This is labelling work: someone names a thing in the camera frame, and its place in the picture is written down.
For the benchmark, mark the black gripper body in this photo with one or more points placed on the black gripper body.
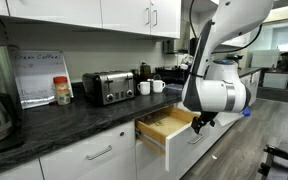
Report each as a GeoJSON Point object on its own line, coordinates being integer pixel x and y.
{"type": "Point", "coordinates": [202, 120]}

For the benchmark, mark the white wooden drawer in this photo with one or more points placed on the white wooden drawer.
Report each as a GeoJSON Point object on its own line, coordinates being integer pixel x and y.
{"type": "Point", "coordinates": [169, 132]}

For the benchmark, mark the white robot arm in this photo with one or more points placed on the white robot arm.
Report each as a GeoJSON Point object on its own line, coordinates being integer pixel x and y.
{"type": "Point", "coordinates": [214, 86]}

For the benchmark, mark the white lower cabinet drawer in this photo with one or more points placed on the white lower cabinet drawer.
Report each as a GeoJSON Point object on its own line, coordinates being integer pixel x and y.
{"type": "Point", "coordinates": [109, 155]}

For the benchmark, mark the white mug right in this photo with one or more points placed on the white mug right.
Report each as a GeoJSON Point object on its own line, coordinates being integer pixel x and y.
{"type": "Point", "coordinates": [158, 86]}

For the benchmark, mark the white mug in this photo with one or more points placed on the white mug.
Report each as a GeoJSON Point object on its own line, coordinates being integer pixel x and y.
{"type": "Point", "coordinates": [144, 88]}
{"type": "Point", "coordinates": [158, 86]}

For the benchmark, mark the white mug left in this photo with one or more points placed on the white mug left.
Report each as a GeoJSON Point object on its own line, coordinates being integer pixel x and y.
{"type": "Point", "coordinates": [144, 88]}

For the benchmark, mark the silver toaster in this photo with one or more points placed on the silver toaster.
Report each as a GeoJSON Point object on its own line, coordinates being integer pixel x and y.
{"type": "Point", "coordinates": [104, 88]}

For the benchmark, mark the white upper cabinets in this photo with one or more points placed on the white upper cabinets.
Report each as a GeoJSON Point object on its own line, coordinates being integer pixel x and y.
{"type": "Point", "coordinates": [160, 18]}

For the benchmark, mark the orange lid jar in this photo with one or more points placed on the orange lid jar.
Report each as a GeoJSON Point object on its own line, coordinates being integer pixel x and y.
{"type": "Point", "coordinates": [62, 91]}

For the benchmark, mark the whiteboard sign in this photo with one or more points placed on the whiteboard sign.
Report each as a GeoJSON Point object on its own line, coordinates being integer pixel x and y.
{"type": "Point", "coordinates": [34, 72]}

